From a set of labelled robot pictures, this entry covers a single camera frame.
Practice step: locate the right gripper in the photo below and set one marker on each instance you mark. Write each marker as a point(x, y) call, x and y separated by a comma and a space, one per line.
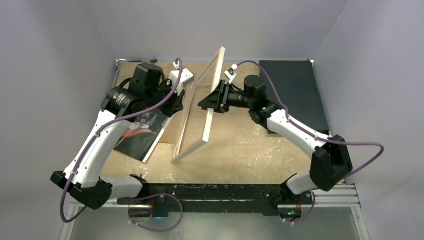
point(219, 100)

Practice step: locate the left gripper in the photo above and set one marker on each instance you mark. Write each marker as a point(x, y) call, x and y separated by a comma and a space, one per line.
point(176, 105)

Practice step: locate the clear acrylic sheet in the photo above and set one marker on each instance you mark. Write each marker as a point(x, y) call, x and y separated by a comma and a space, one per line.
point(193, 117)

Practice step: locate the printed photo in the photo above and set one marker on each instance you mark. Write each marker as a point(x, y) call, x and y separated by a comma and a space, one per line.
point(139, 140)

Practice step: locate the picture frame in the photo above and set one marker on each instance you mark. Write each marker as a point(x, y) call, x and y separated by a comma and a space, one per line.
point(220, 54)

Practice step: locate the brown backing board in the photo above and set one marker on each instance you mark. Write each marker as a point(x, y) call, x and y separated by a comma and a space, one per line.
point(172, 129)

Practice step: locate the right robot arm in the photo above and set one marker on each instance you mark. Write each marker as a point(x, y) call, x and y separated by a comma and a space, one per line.
point(330, 159)

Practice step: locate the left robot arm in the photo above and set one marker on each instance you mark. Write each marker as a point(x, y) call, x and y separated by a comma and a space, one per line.
point(147, 90)

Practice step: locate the black foam mat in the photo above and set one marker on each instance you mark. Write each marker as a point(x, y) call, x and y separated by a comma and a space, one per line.
point(296, 85)

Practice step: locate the black mounting plate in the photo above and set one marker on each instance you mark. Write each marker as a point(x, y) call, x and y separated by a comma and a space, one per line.
point(265, 199)

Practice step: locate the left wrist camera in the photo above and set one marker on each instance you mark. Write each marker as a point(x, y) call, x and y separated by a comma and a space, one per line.
point(186, 78)

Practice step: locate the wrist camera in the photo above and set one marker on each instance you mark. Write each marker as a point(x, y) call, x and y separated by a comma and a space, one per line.
point(231, 74)
point(186, 78)

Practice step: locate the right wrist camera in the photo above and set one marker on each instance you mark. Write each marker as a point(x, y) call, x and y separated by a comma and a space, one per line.
point(231, 74)

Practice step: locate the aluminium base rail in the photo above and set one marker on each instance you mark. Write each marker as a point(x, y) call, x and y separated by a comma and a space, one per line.
point(343, 196)

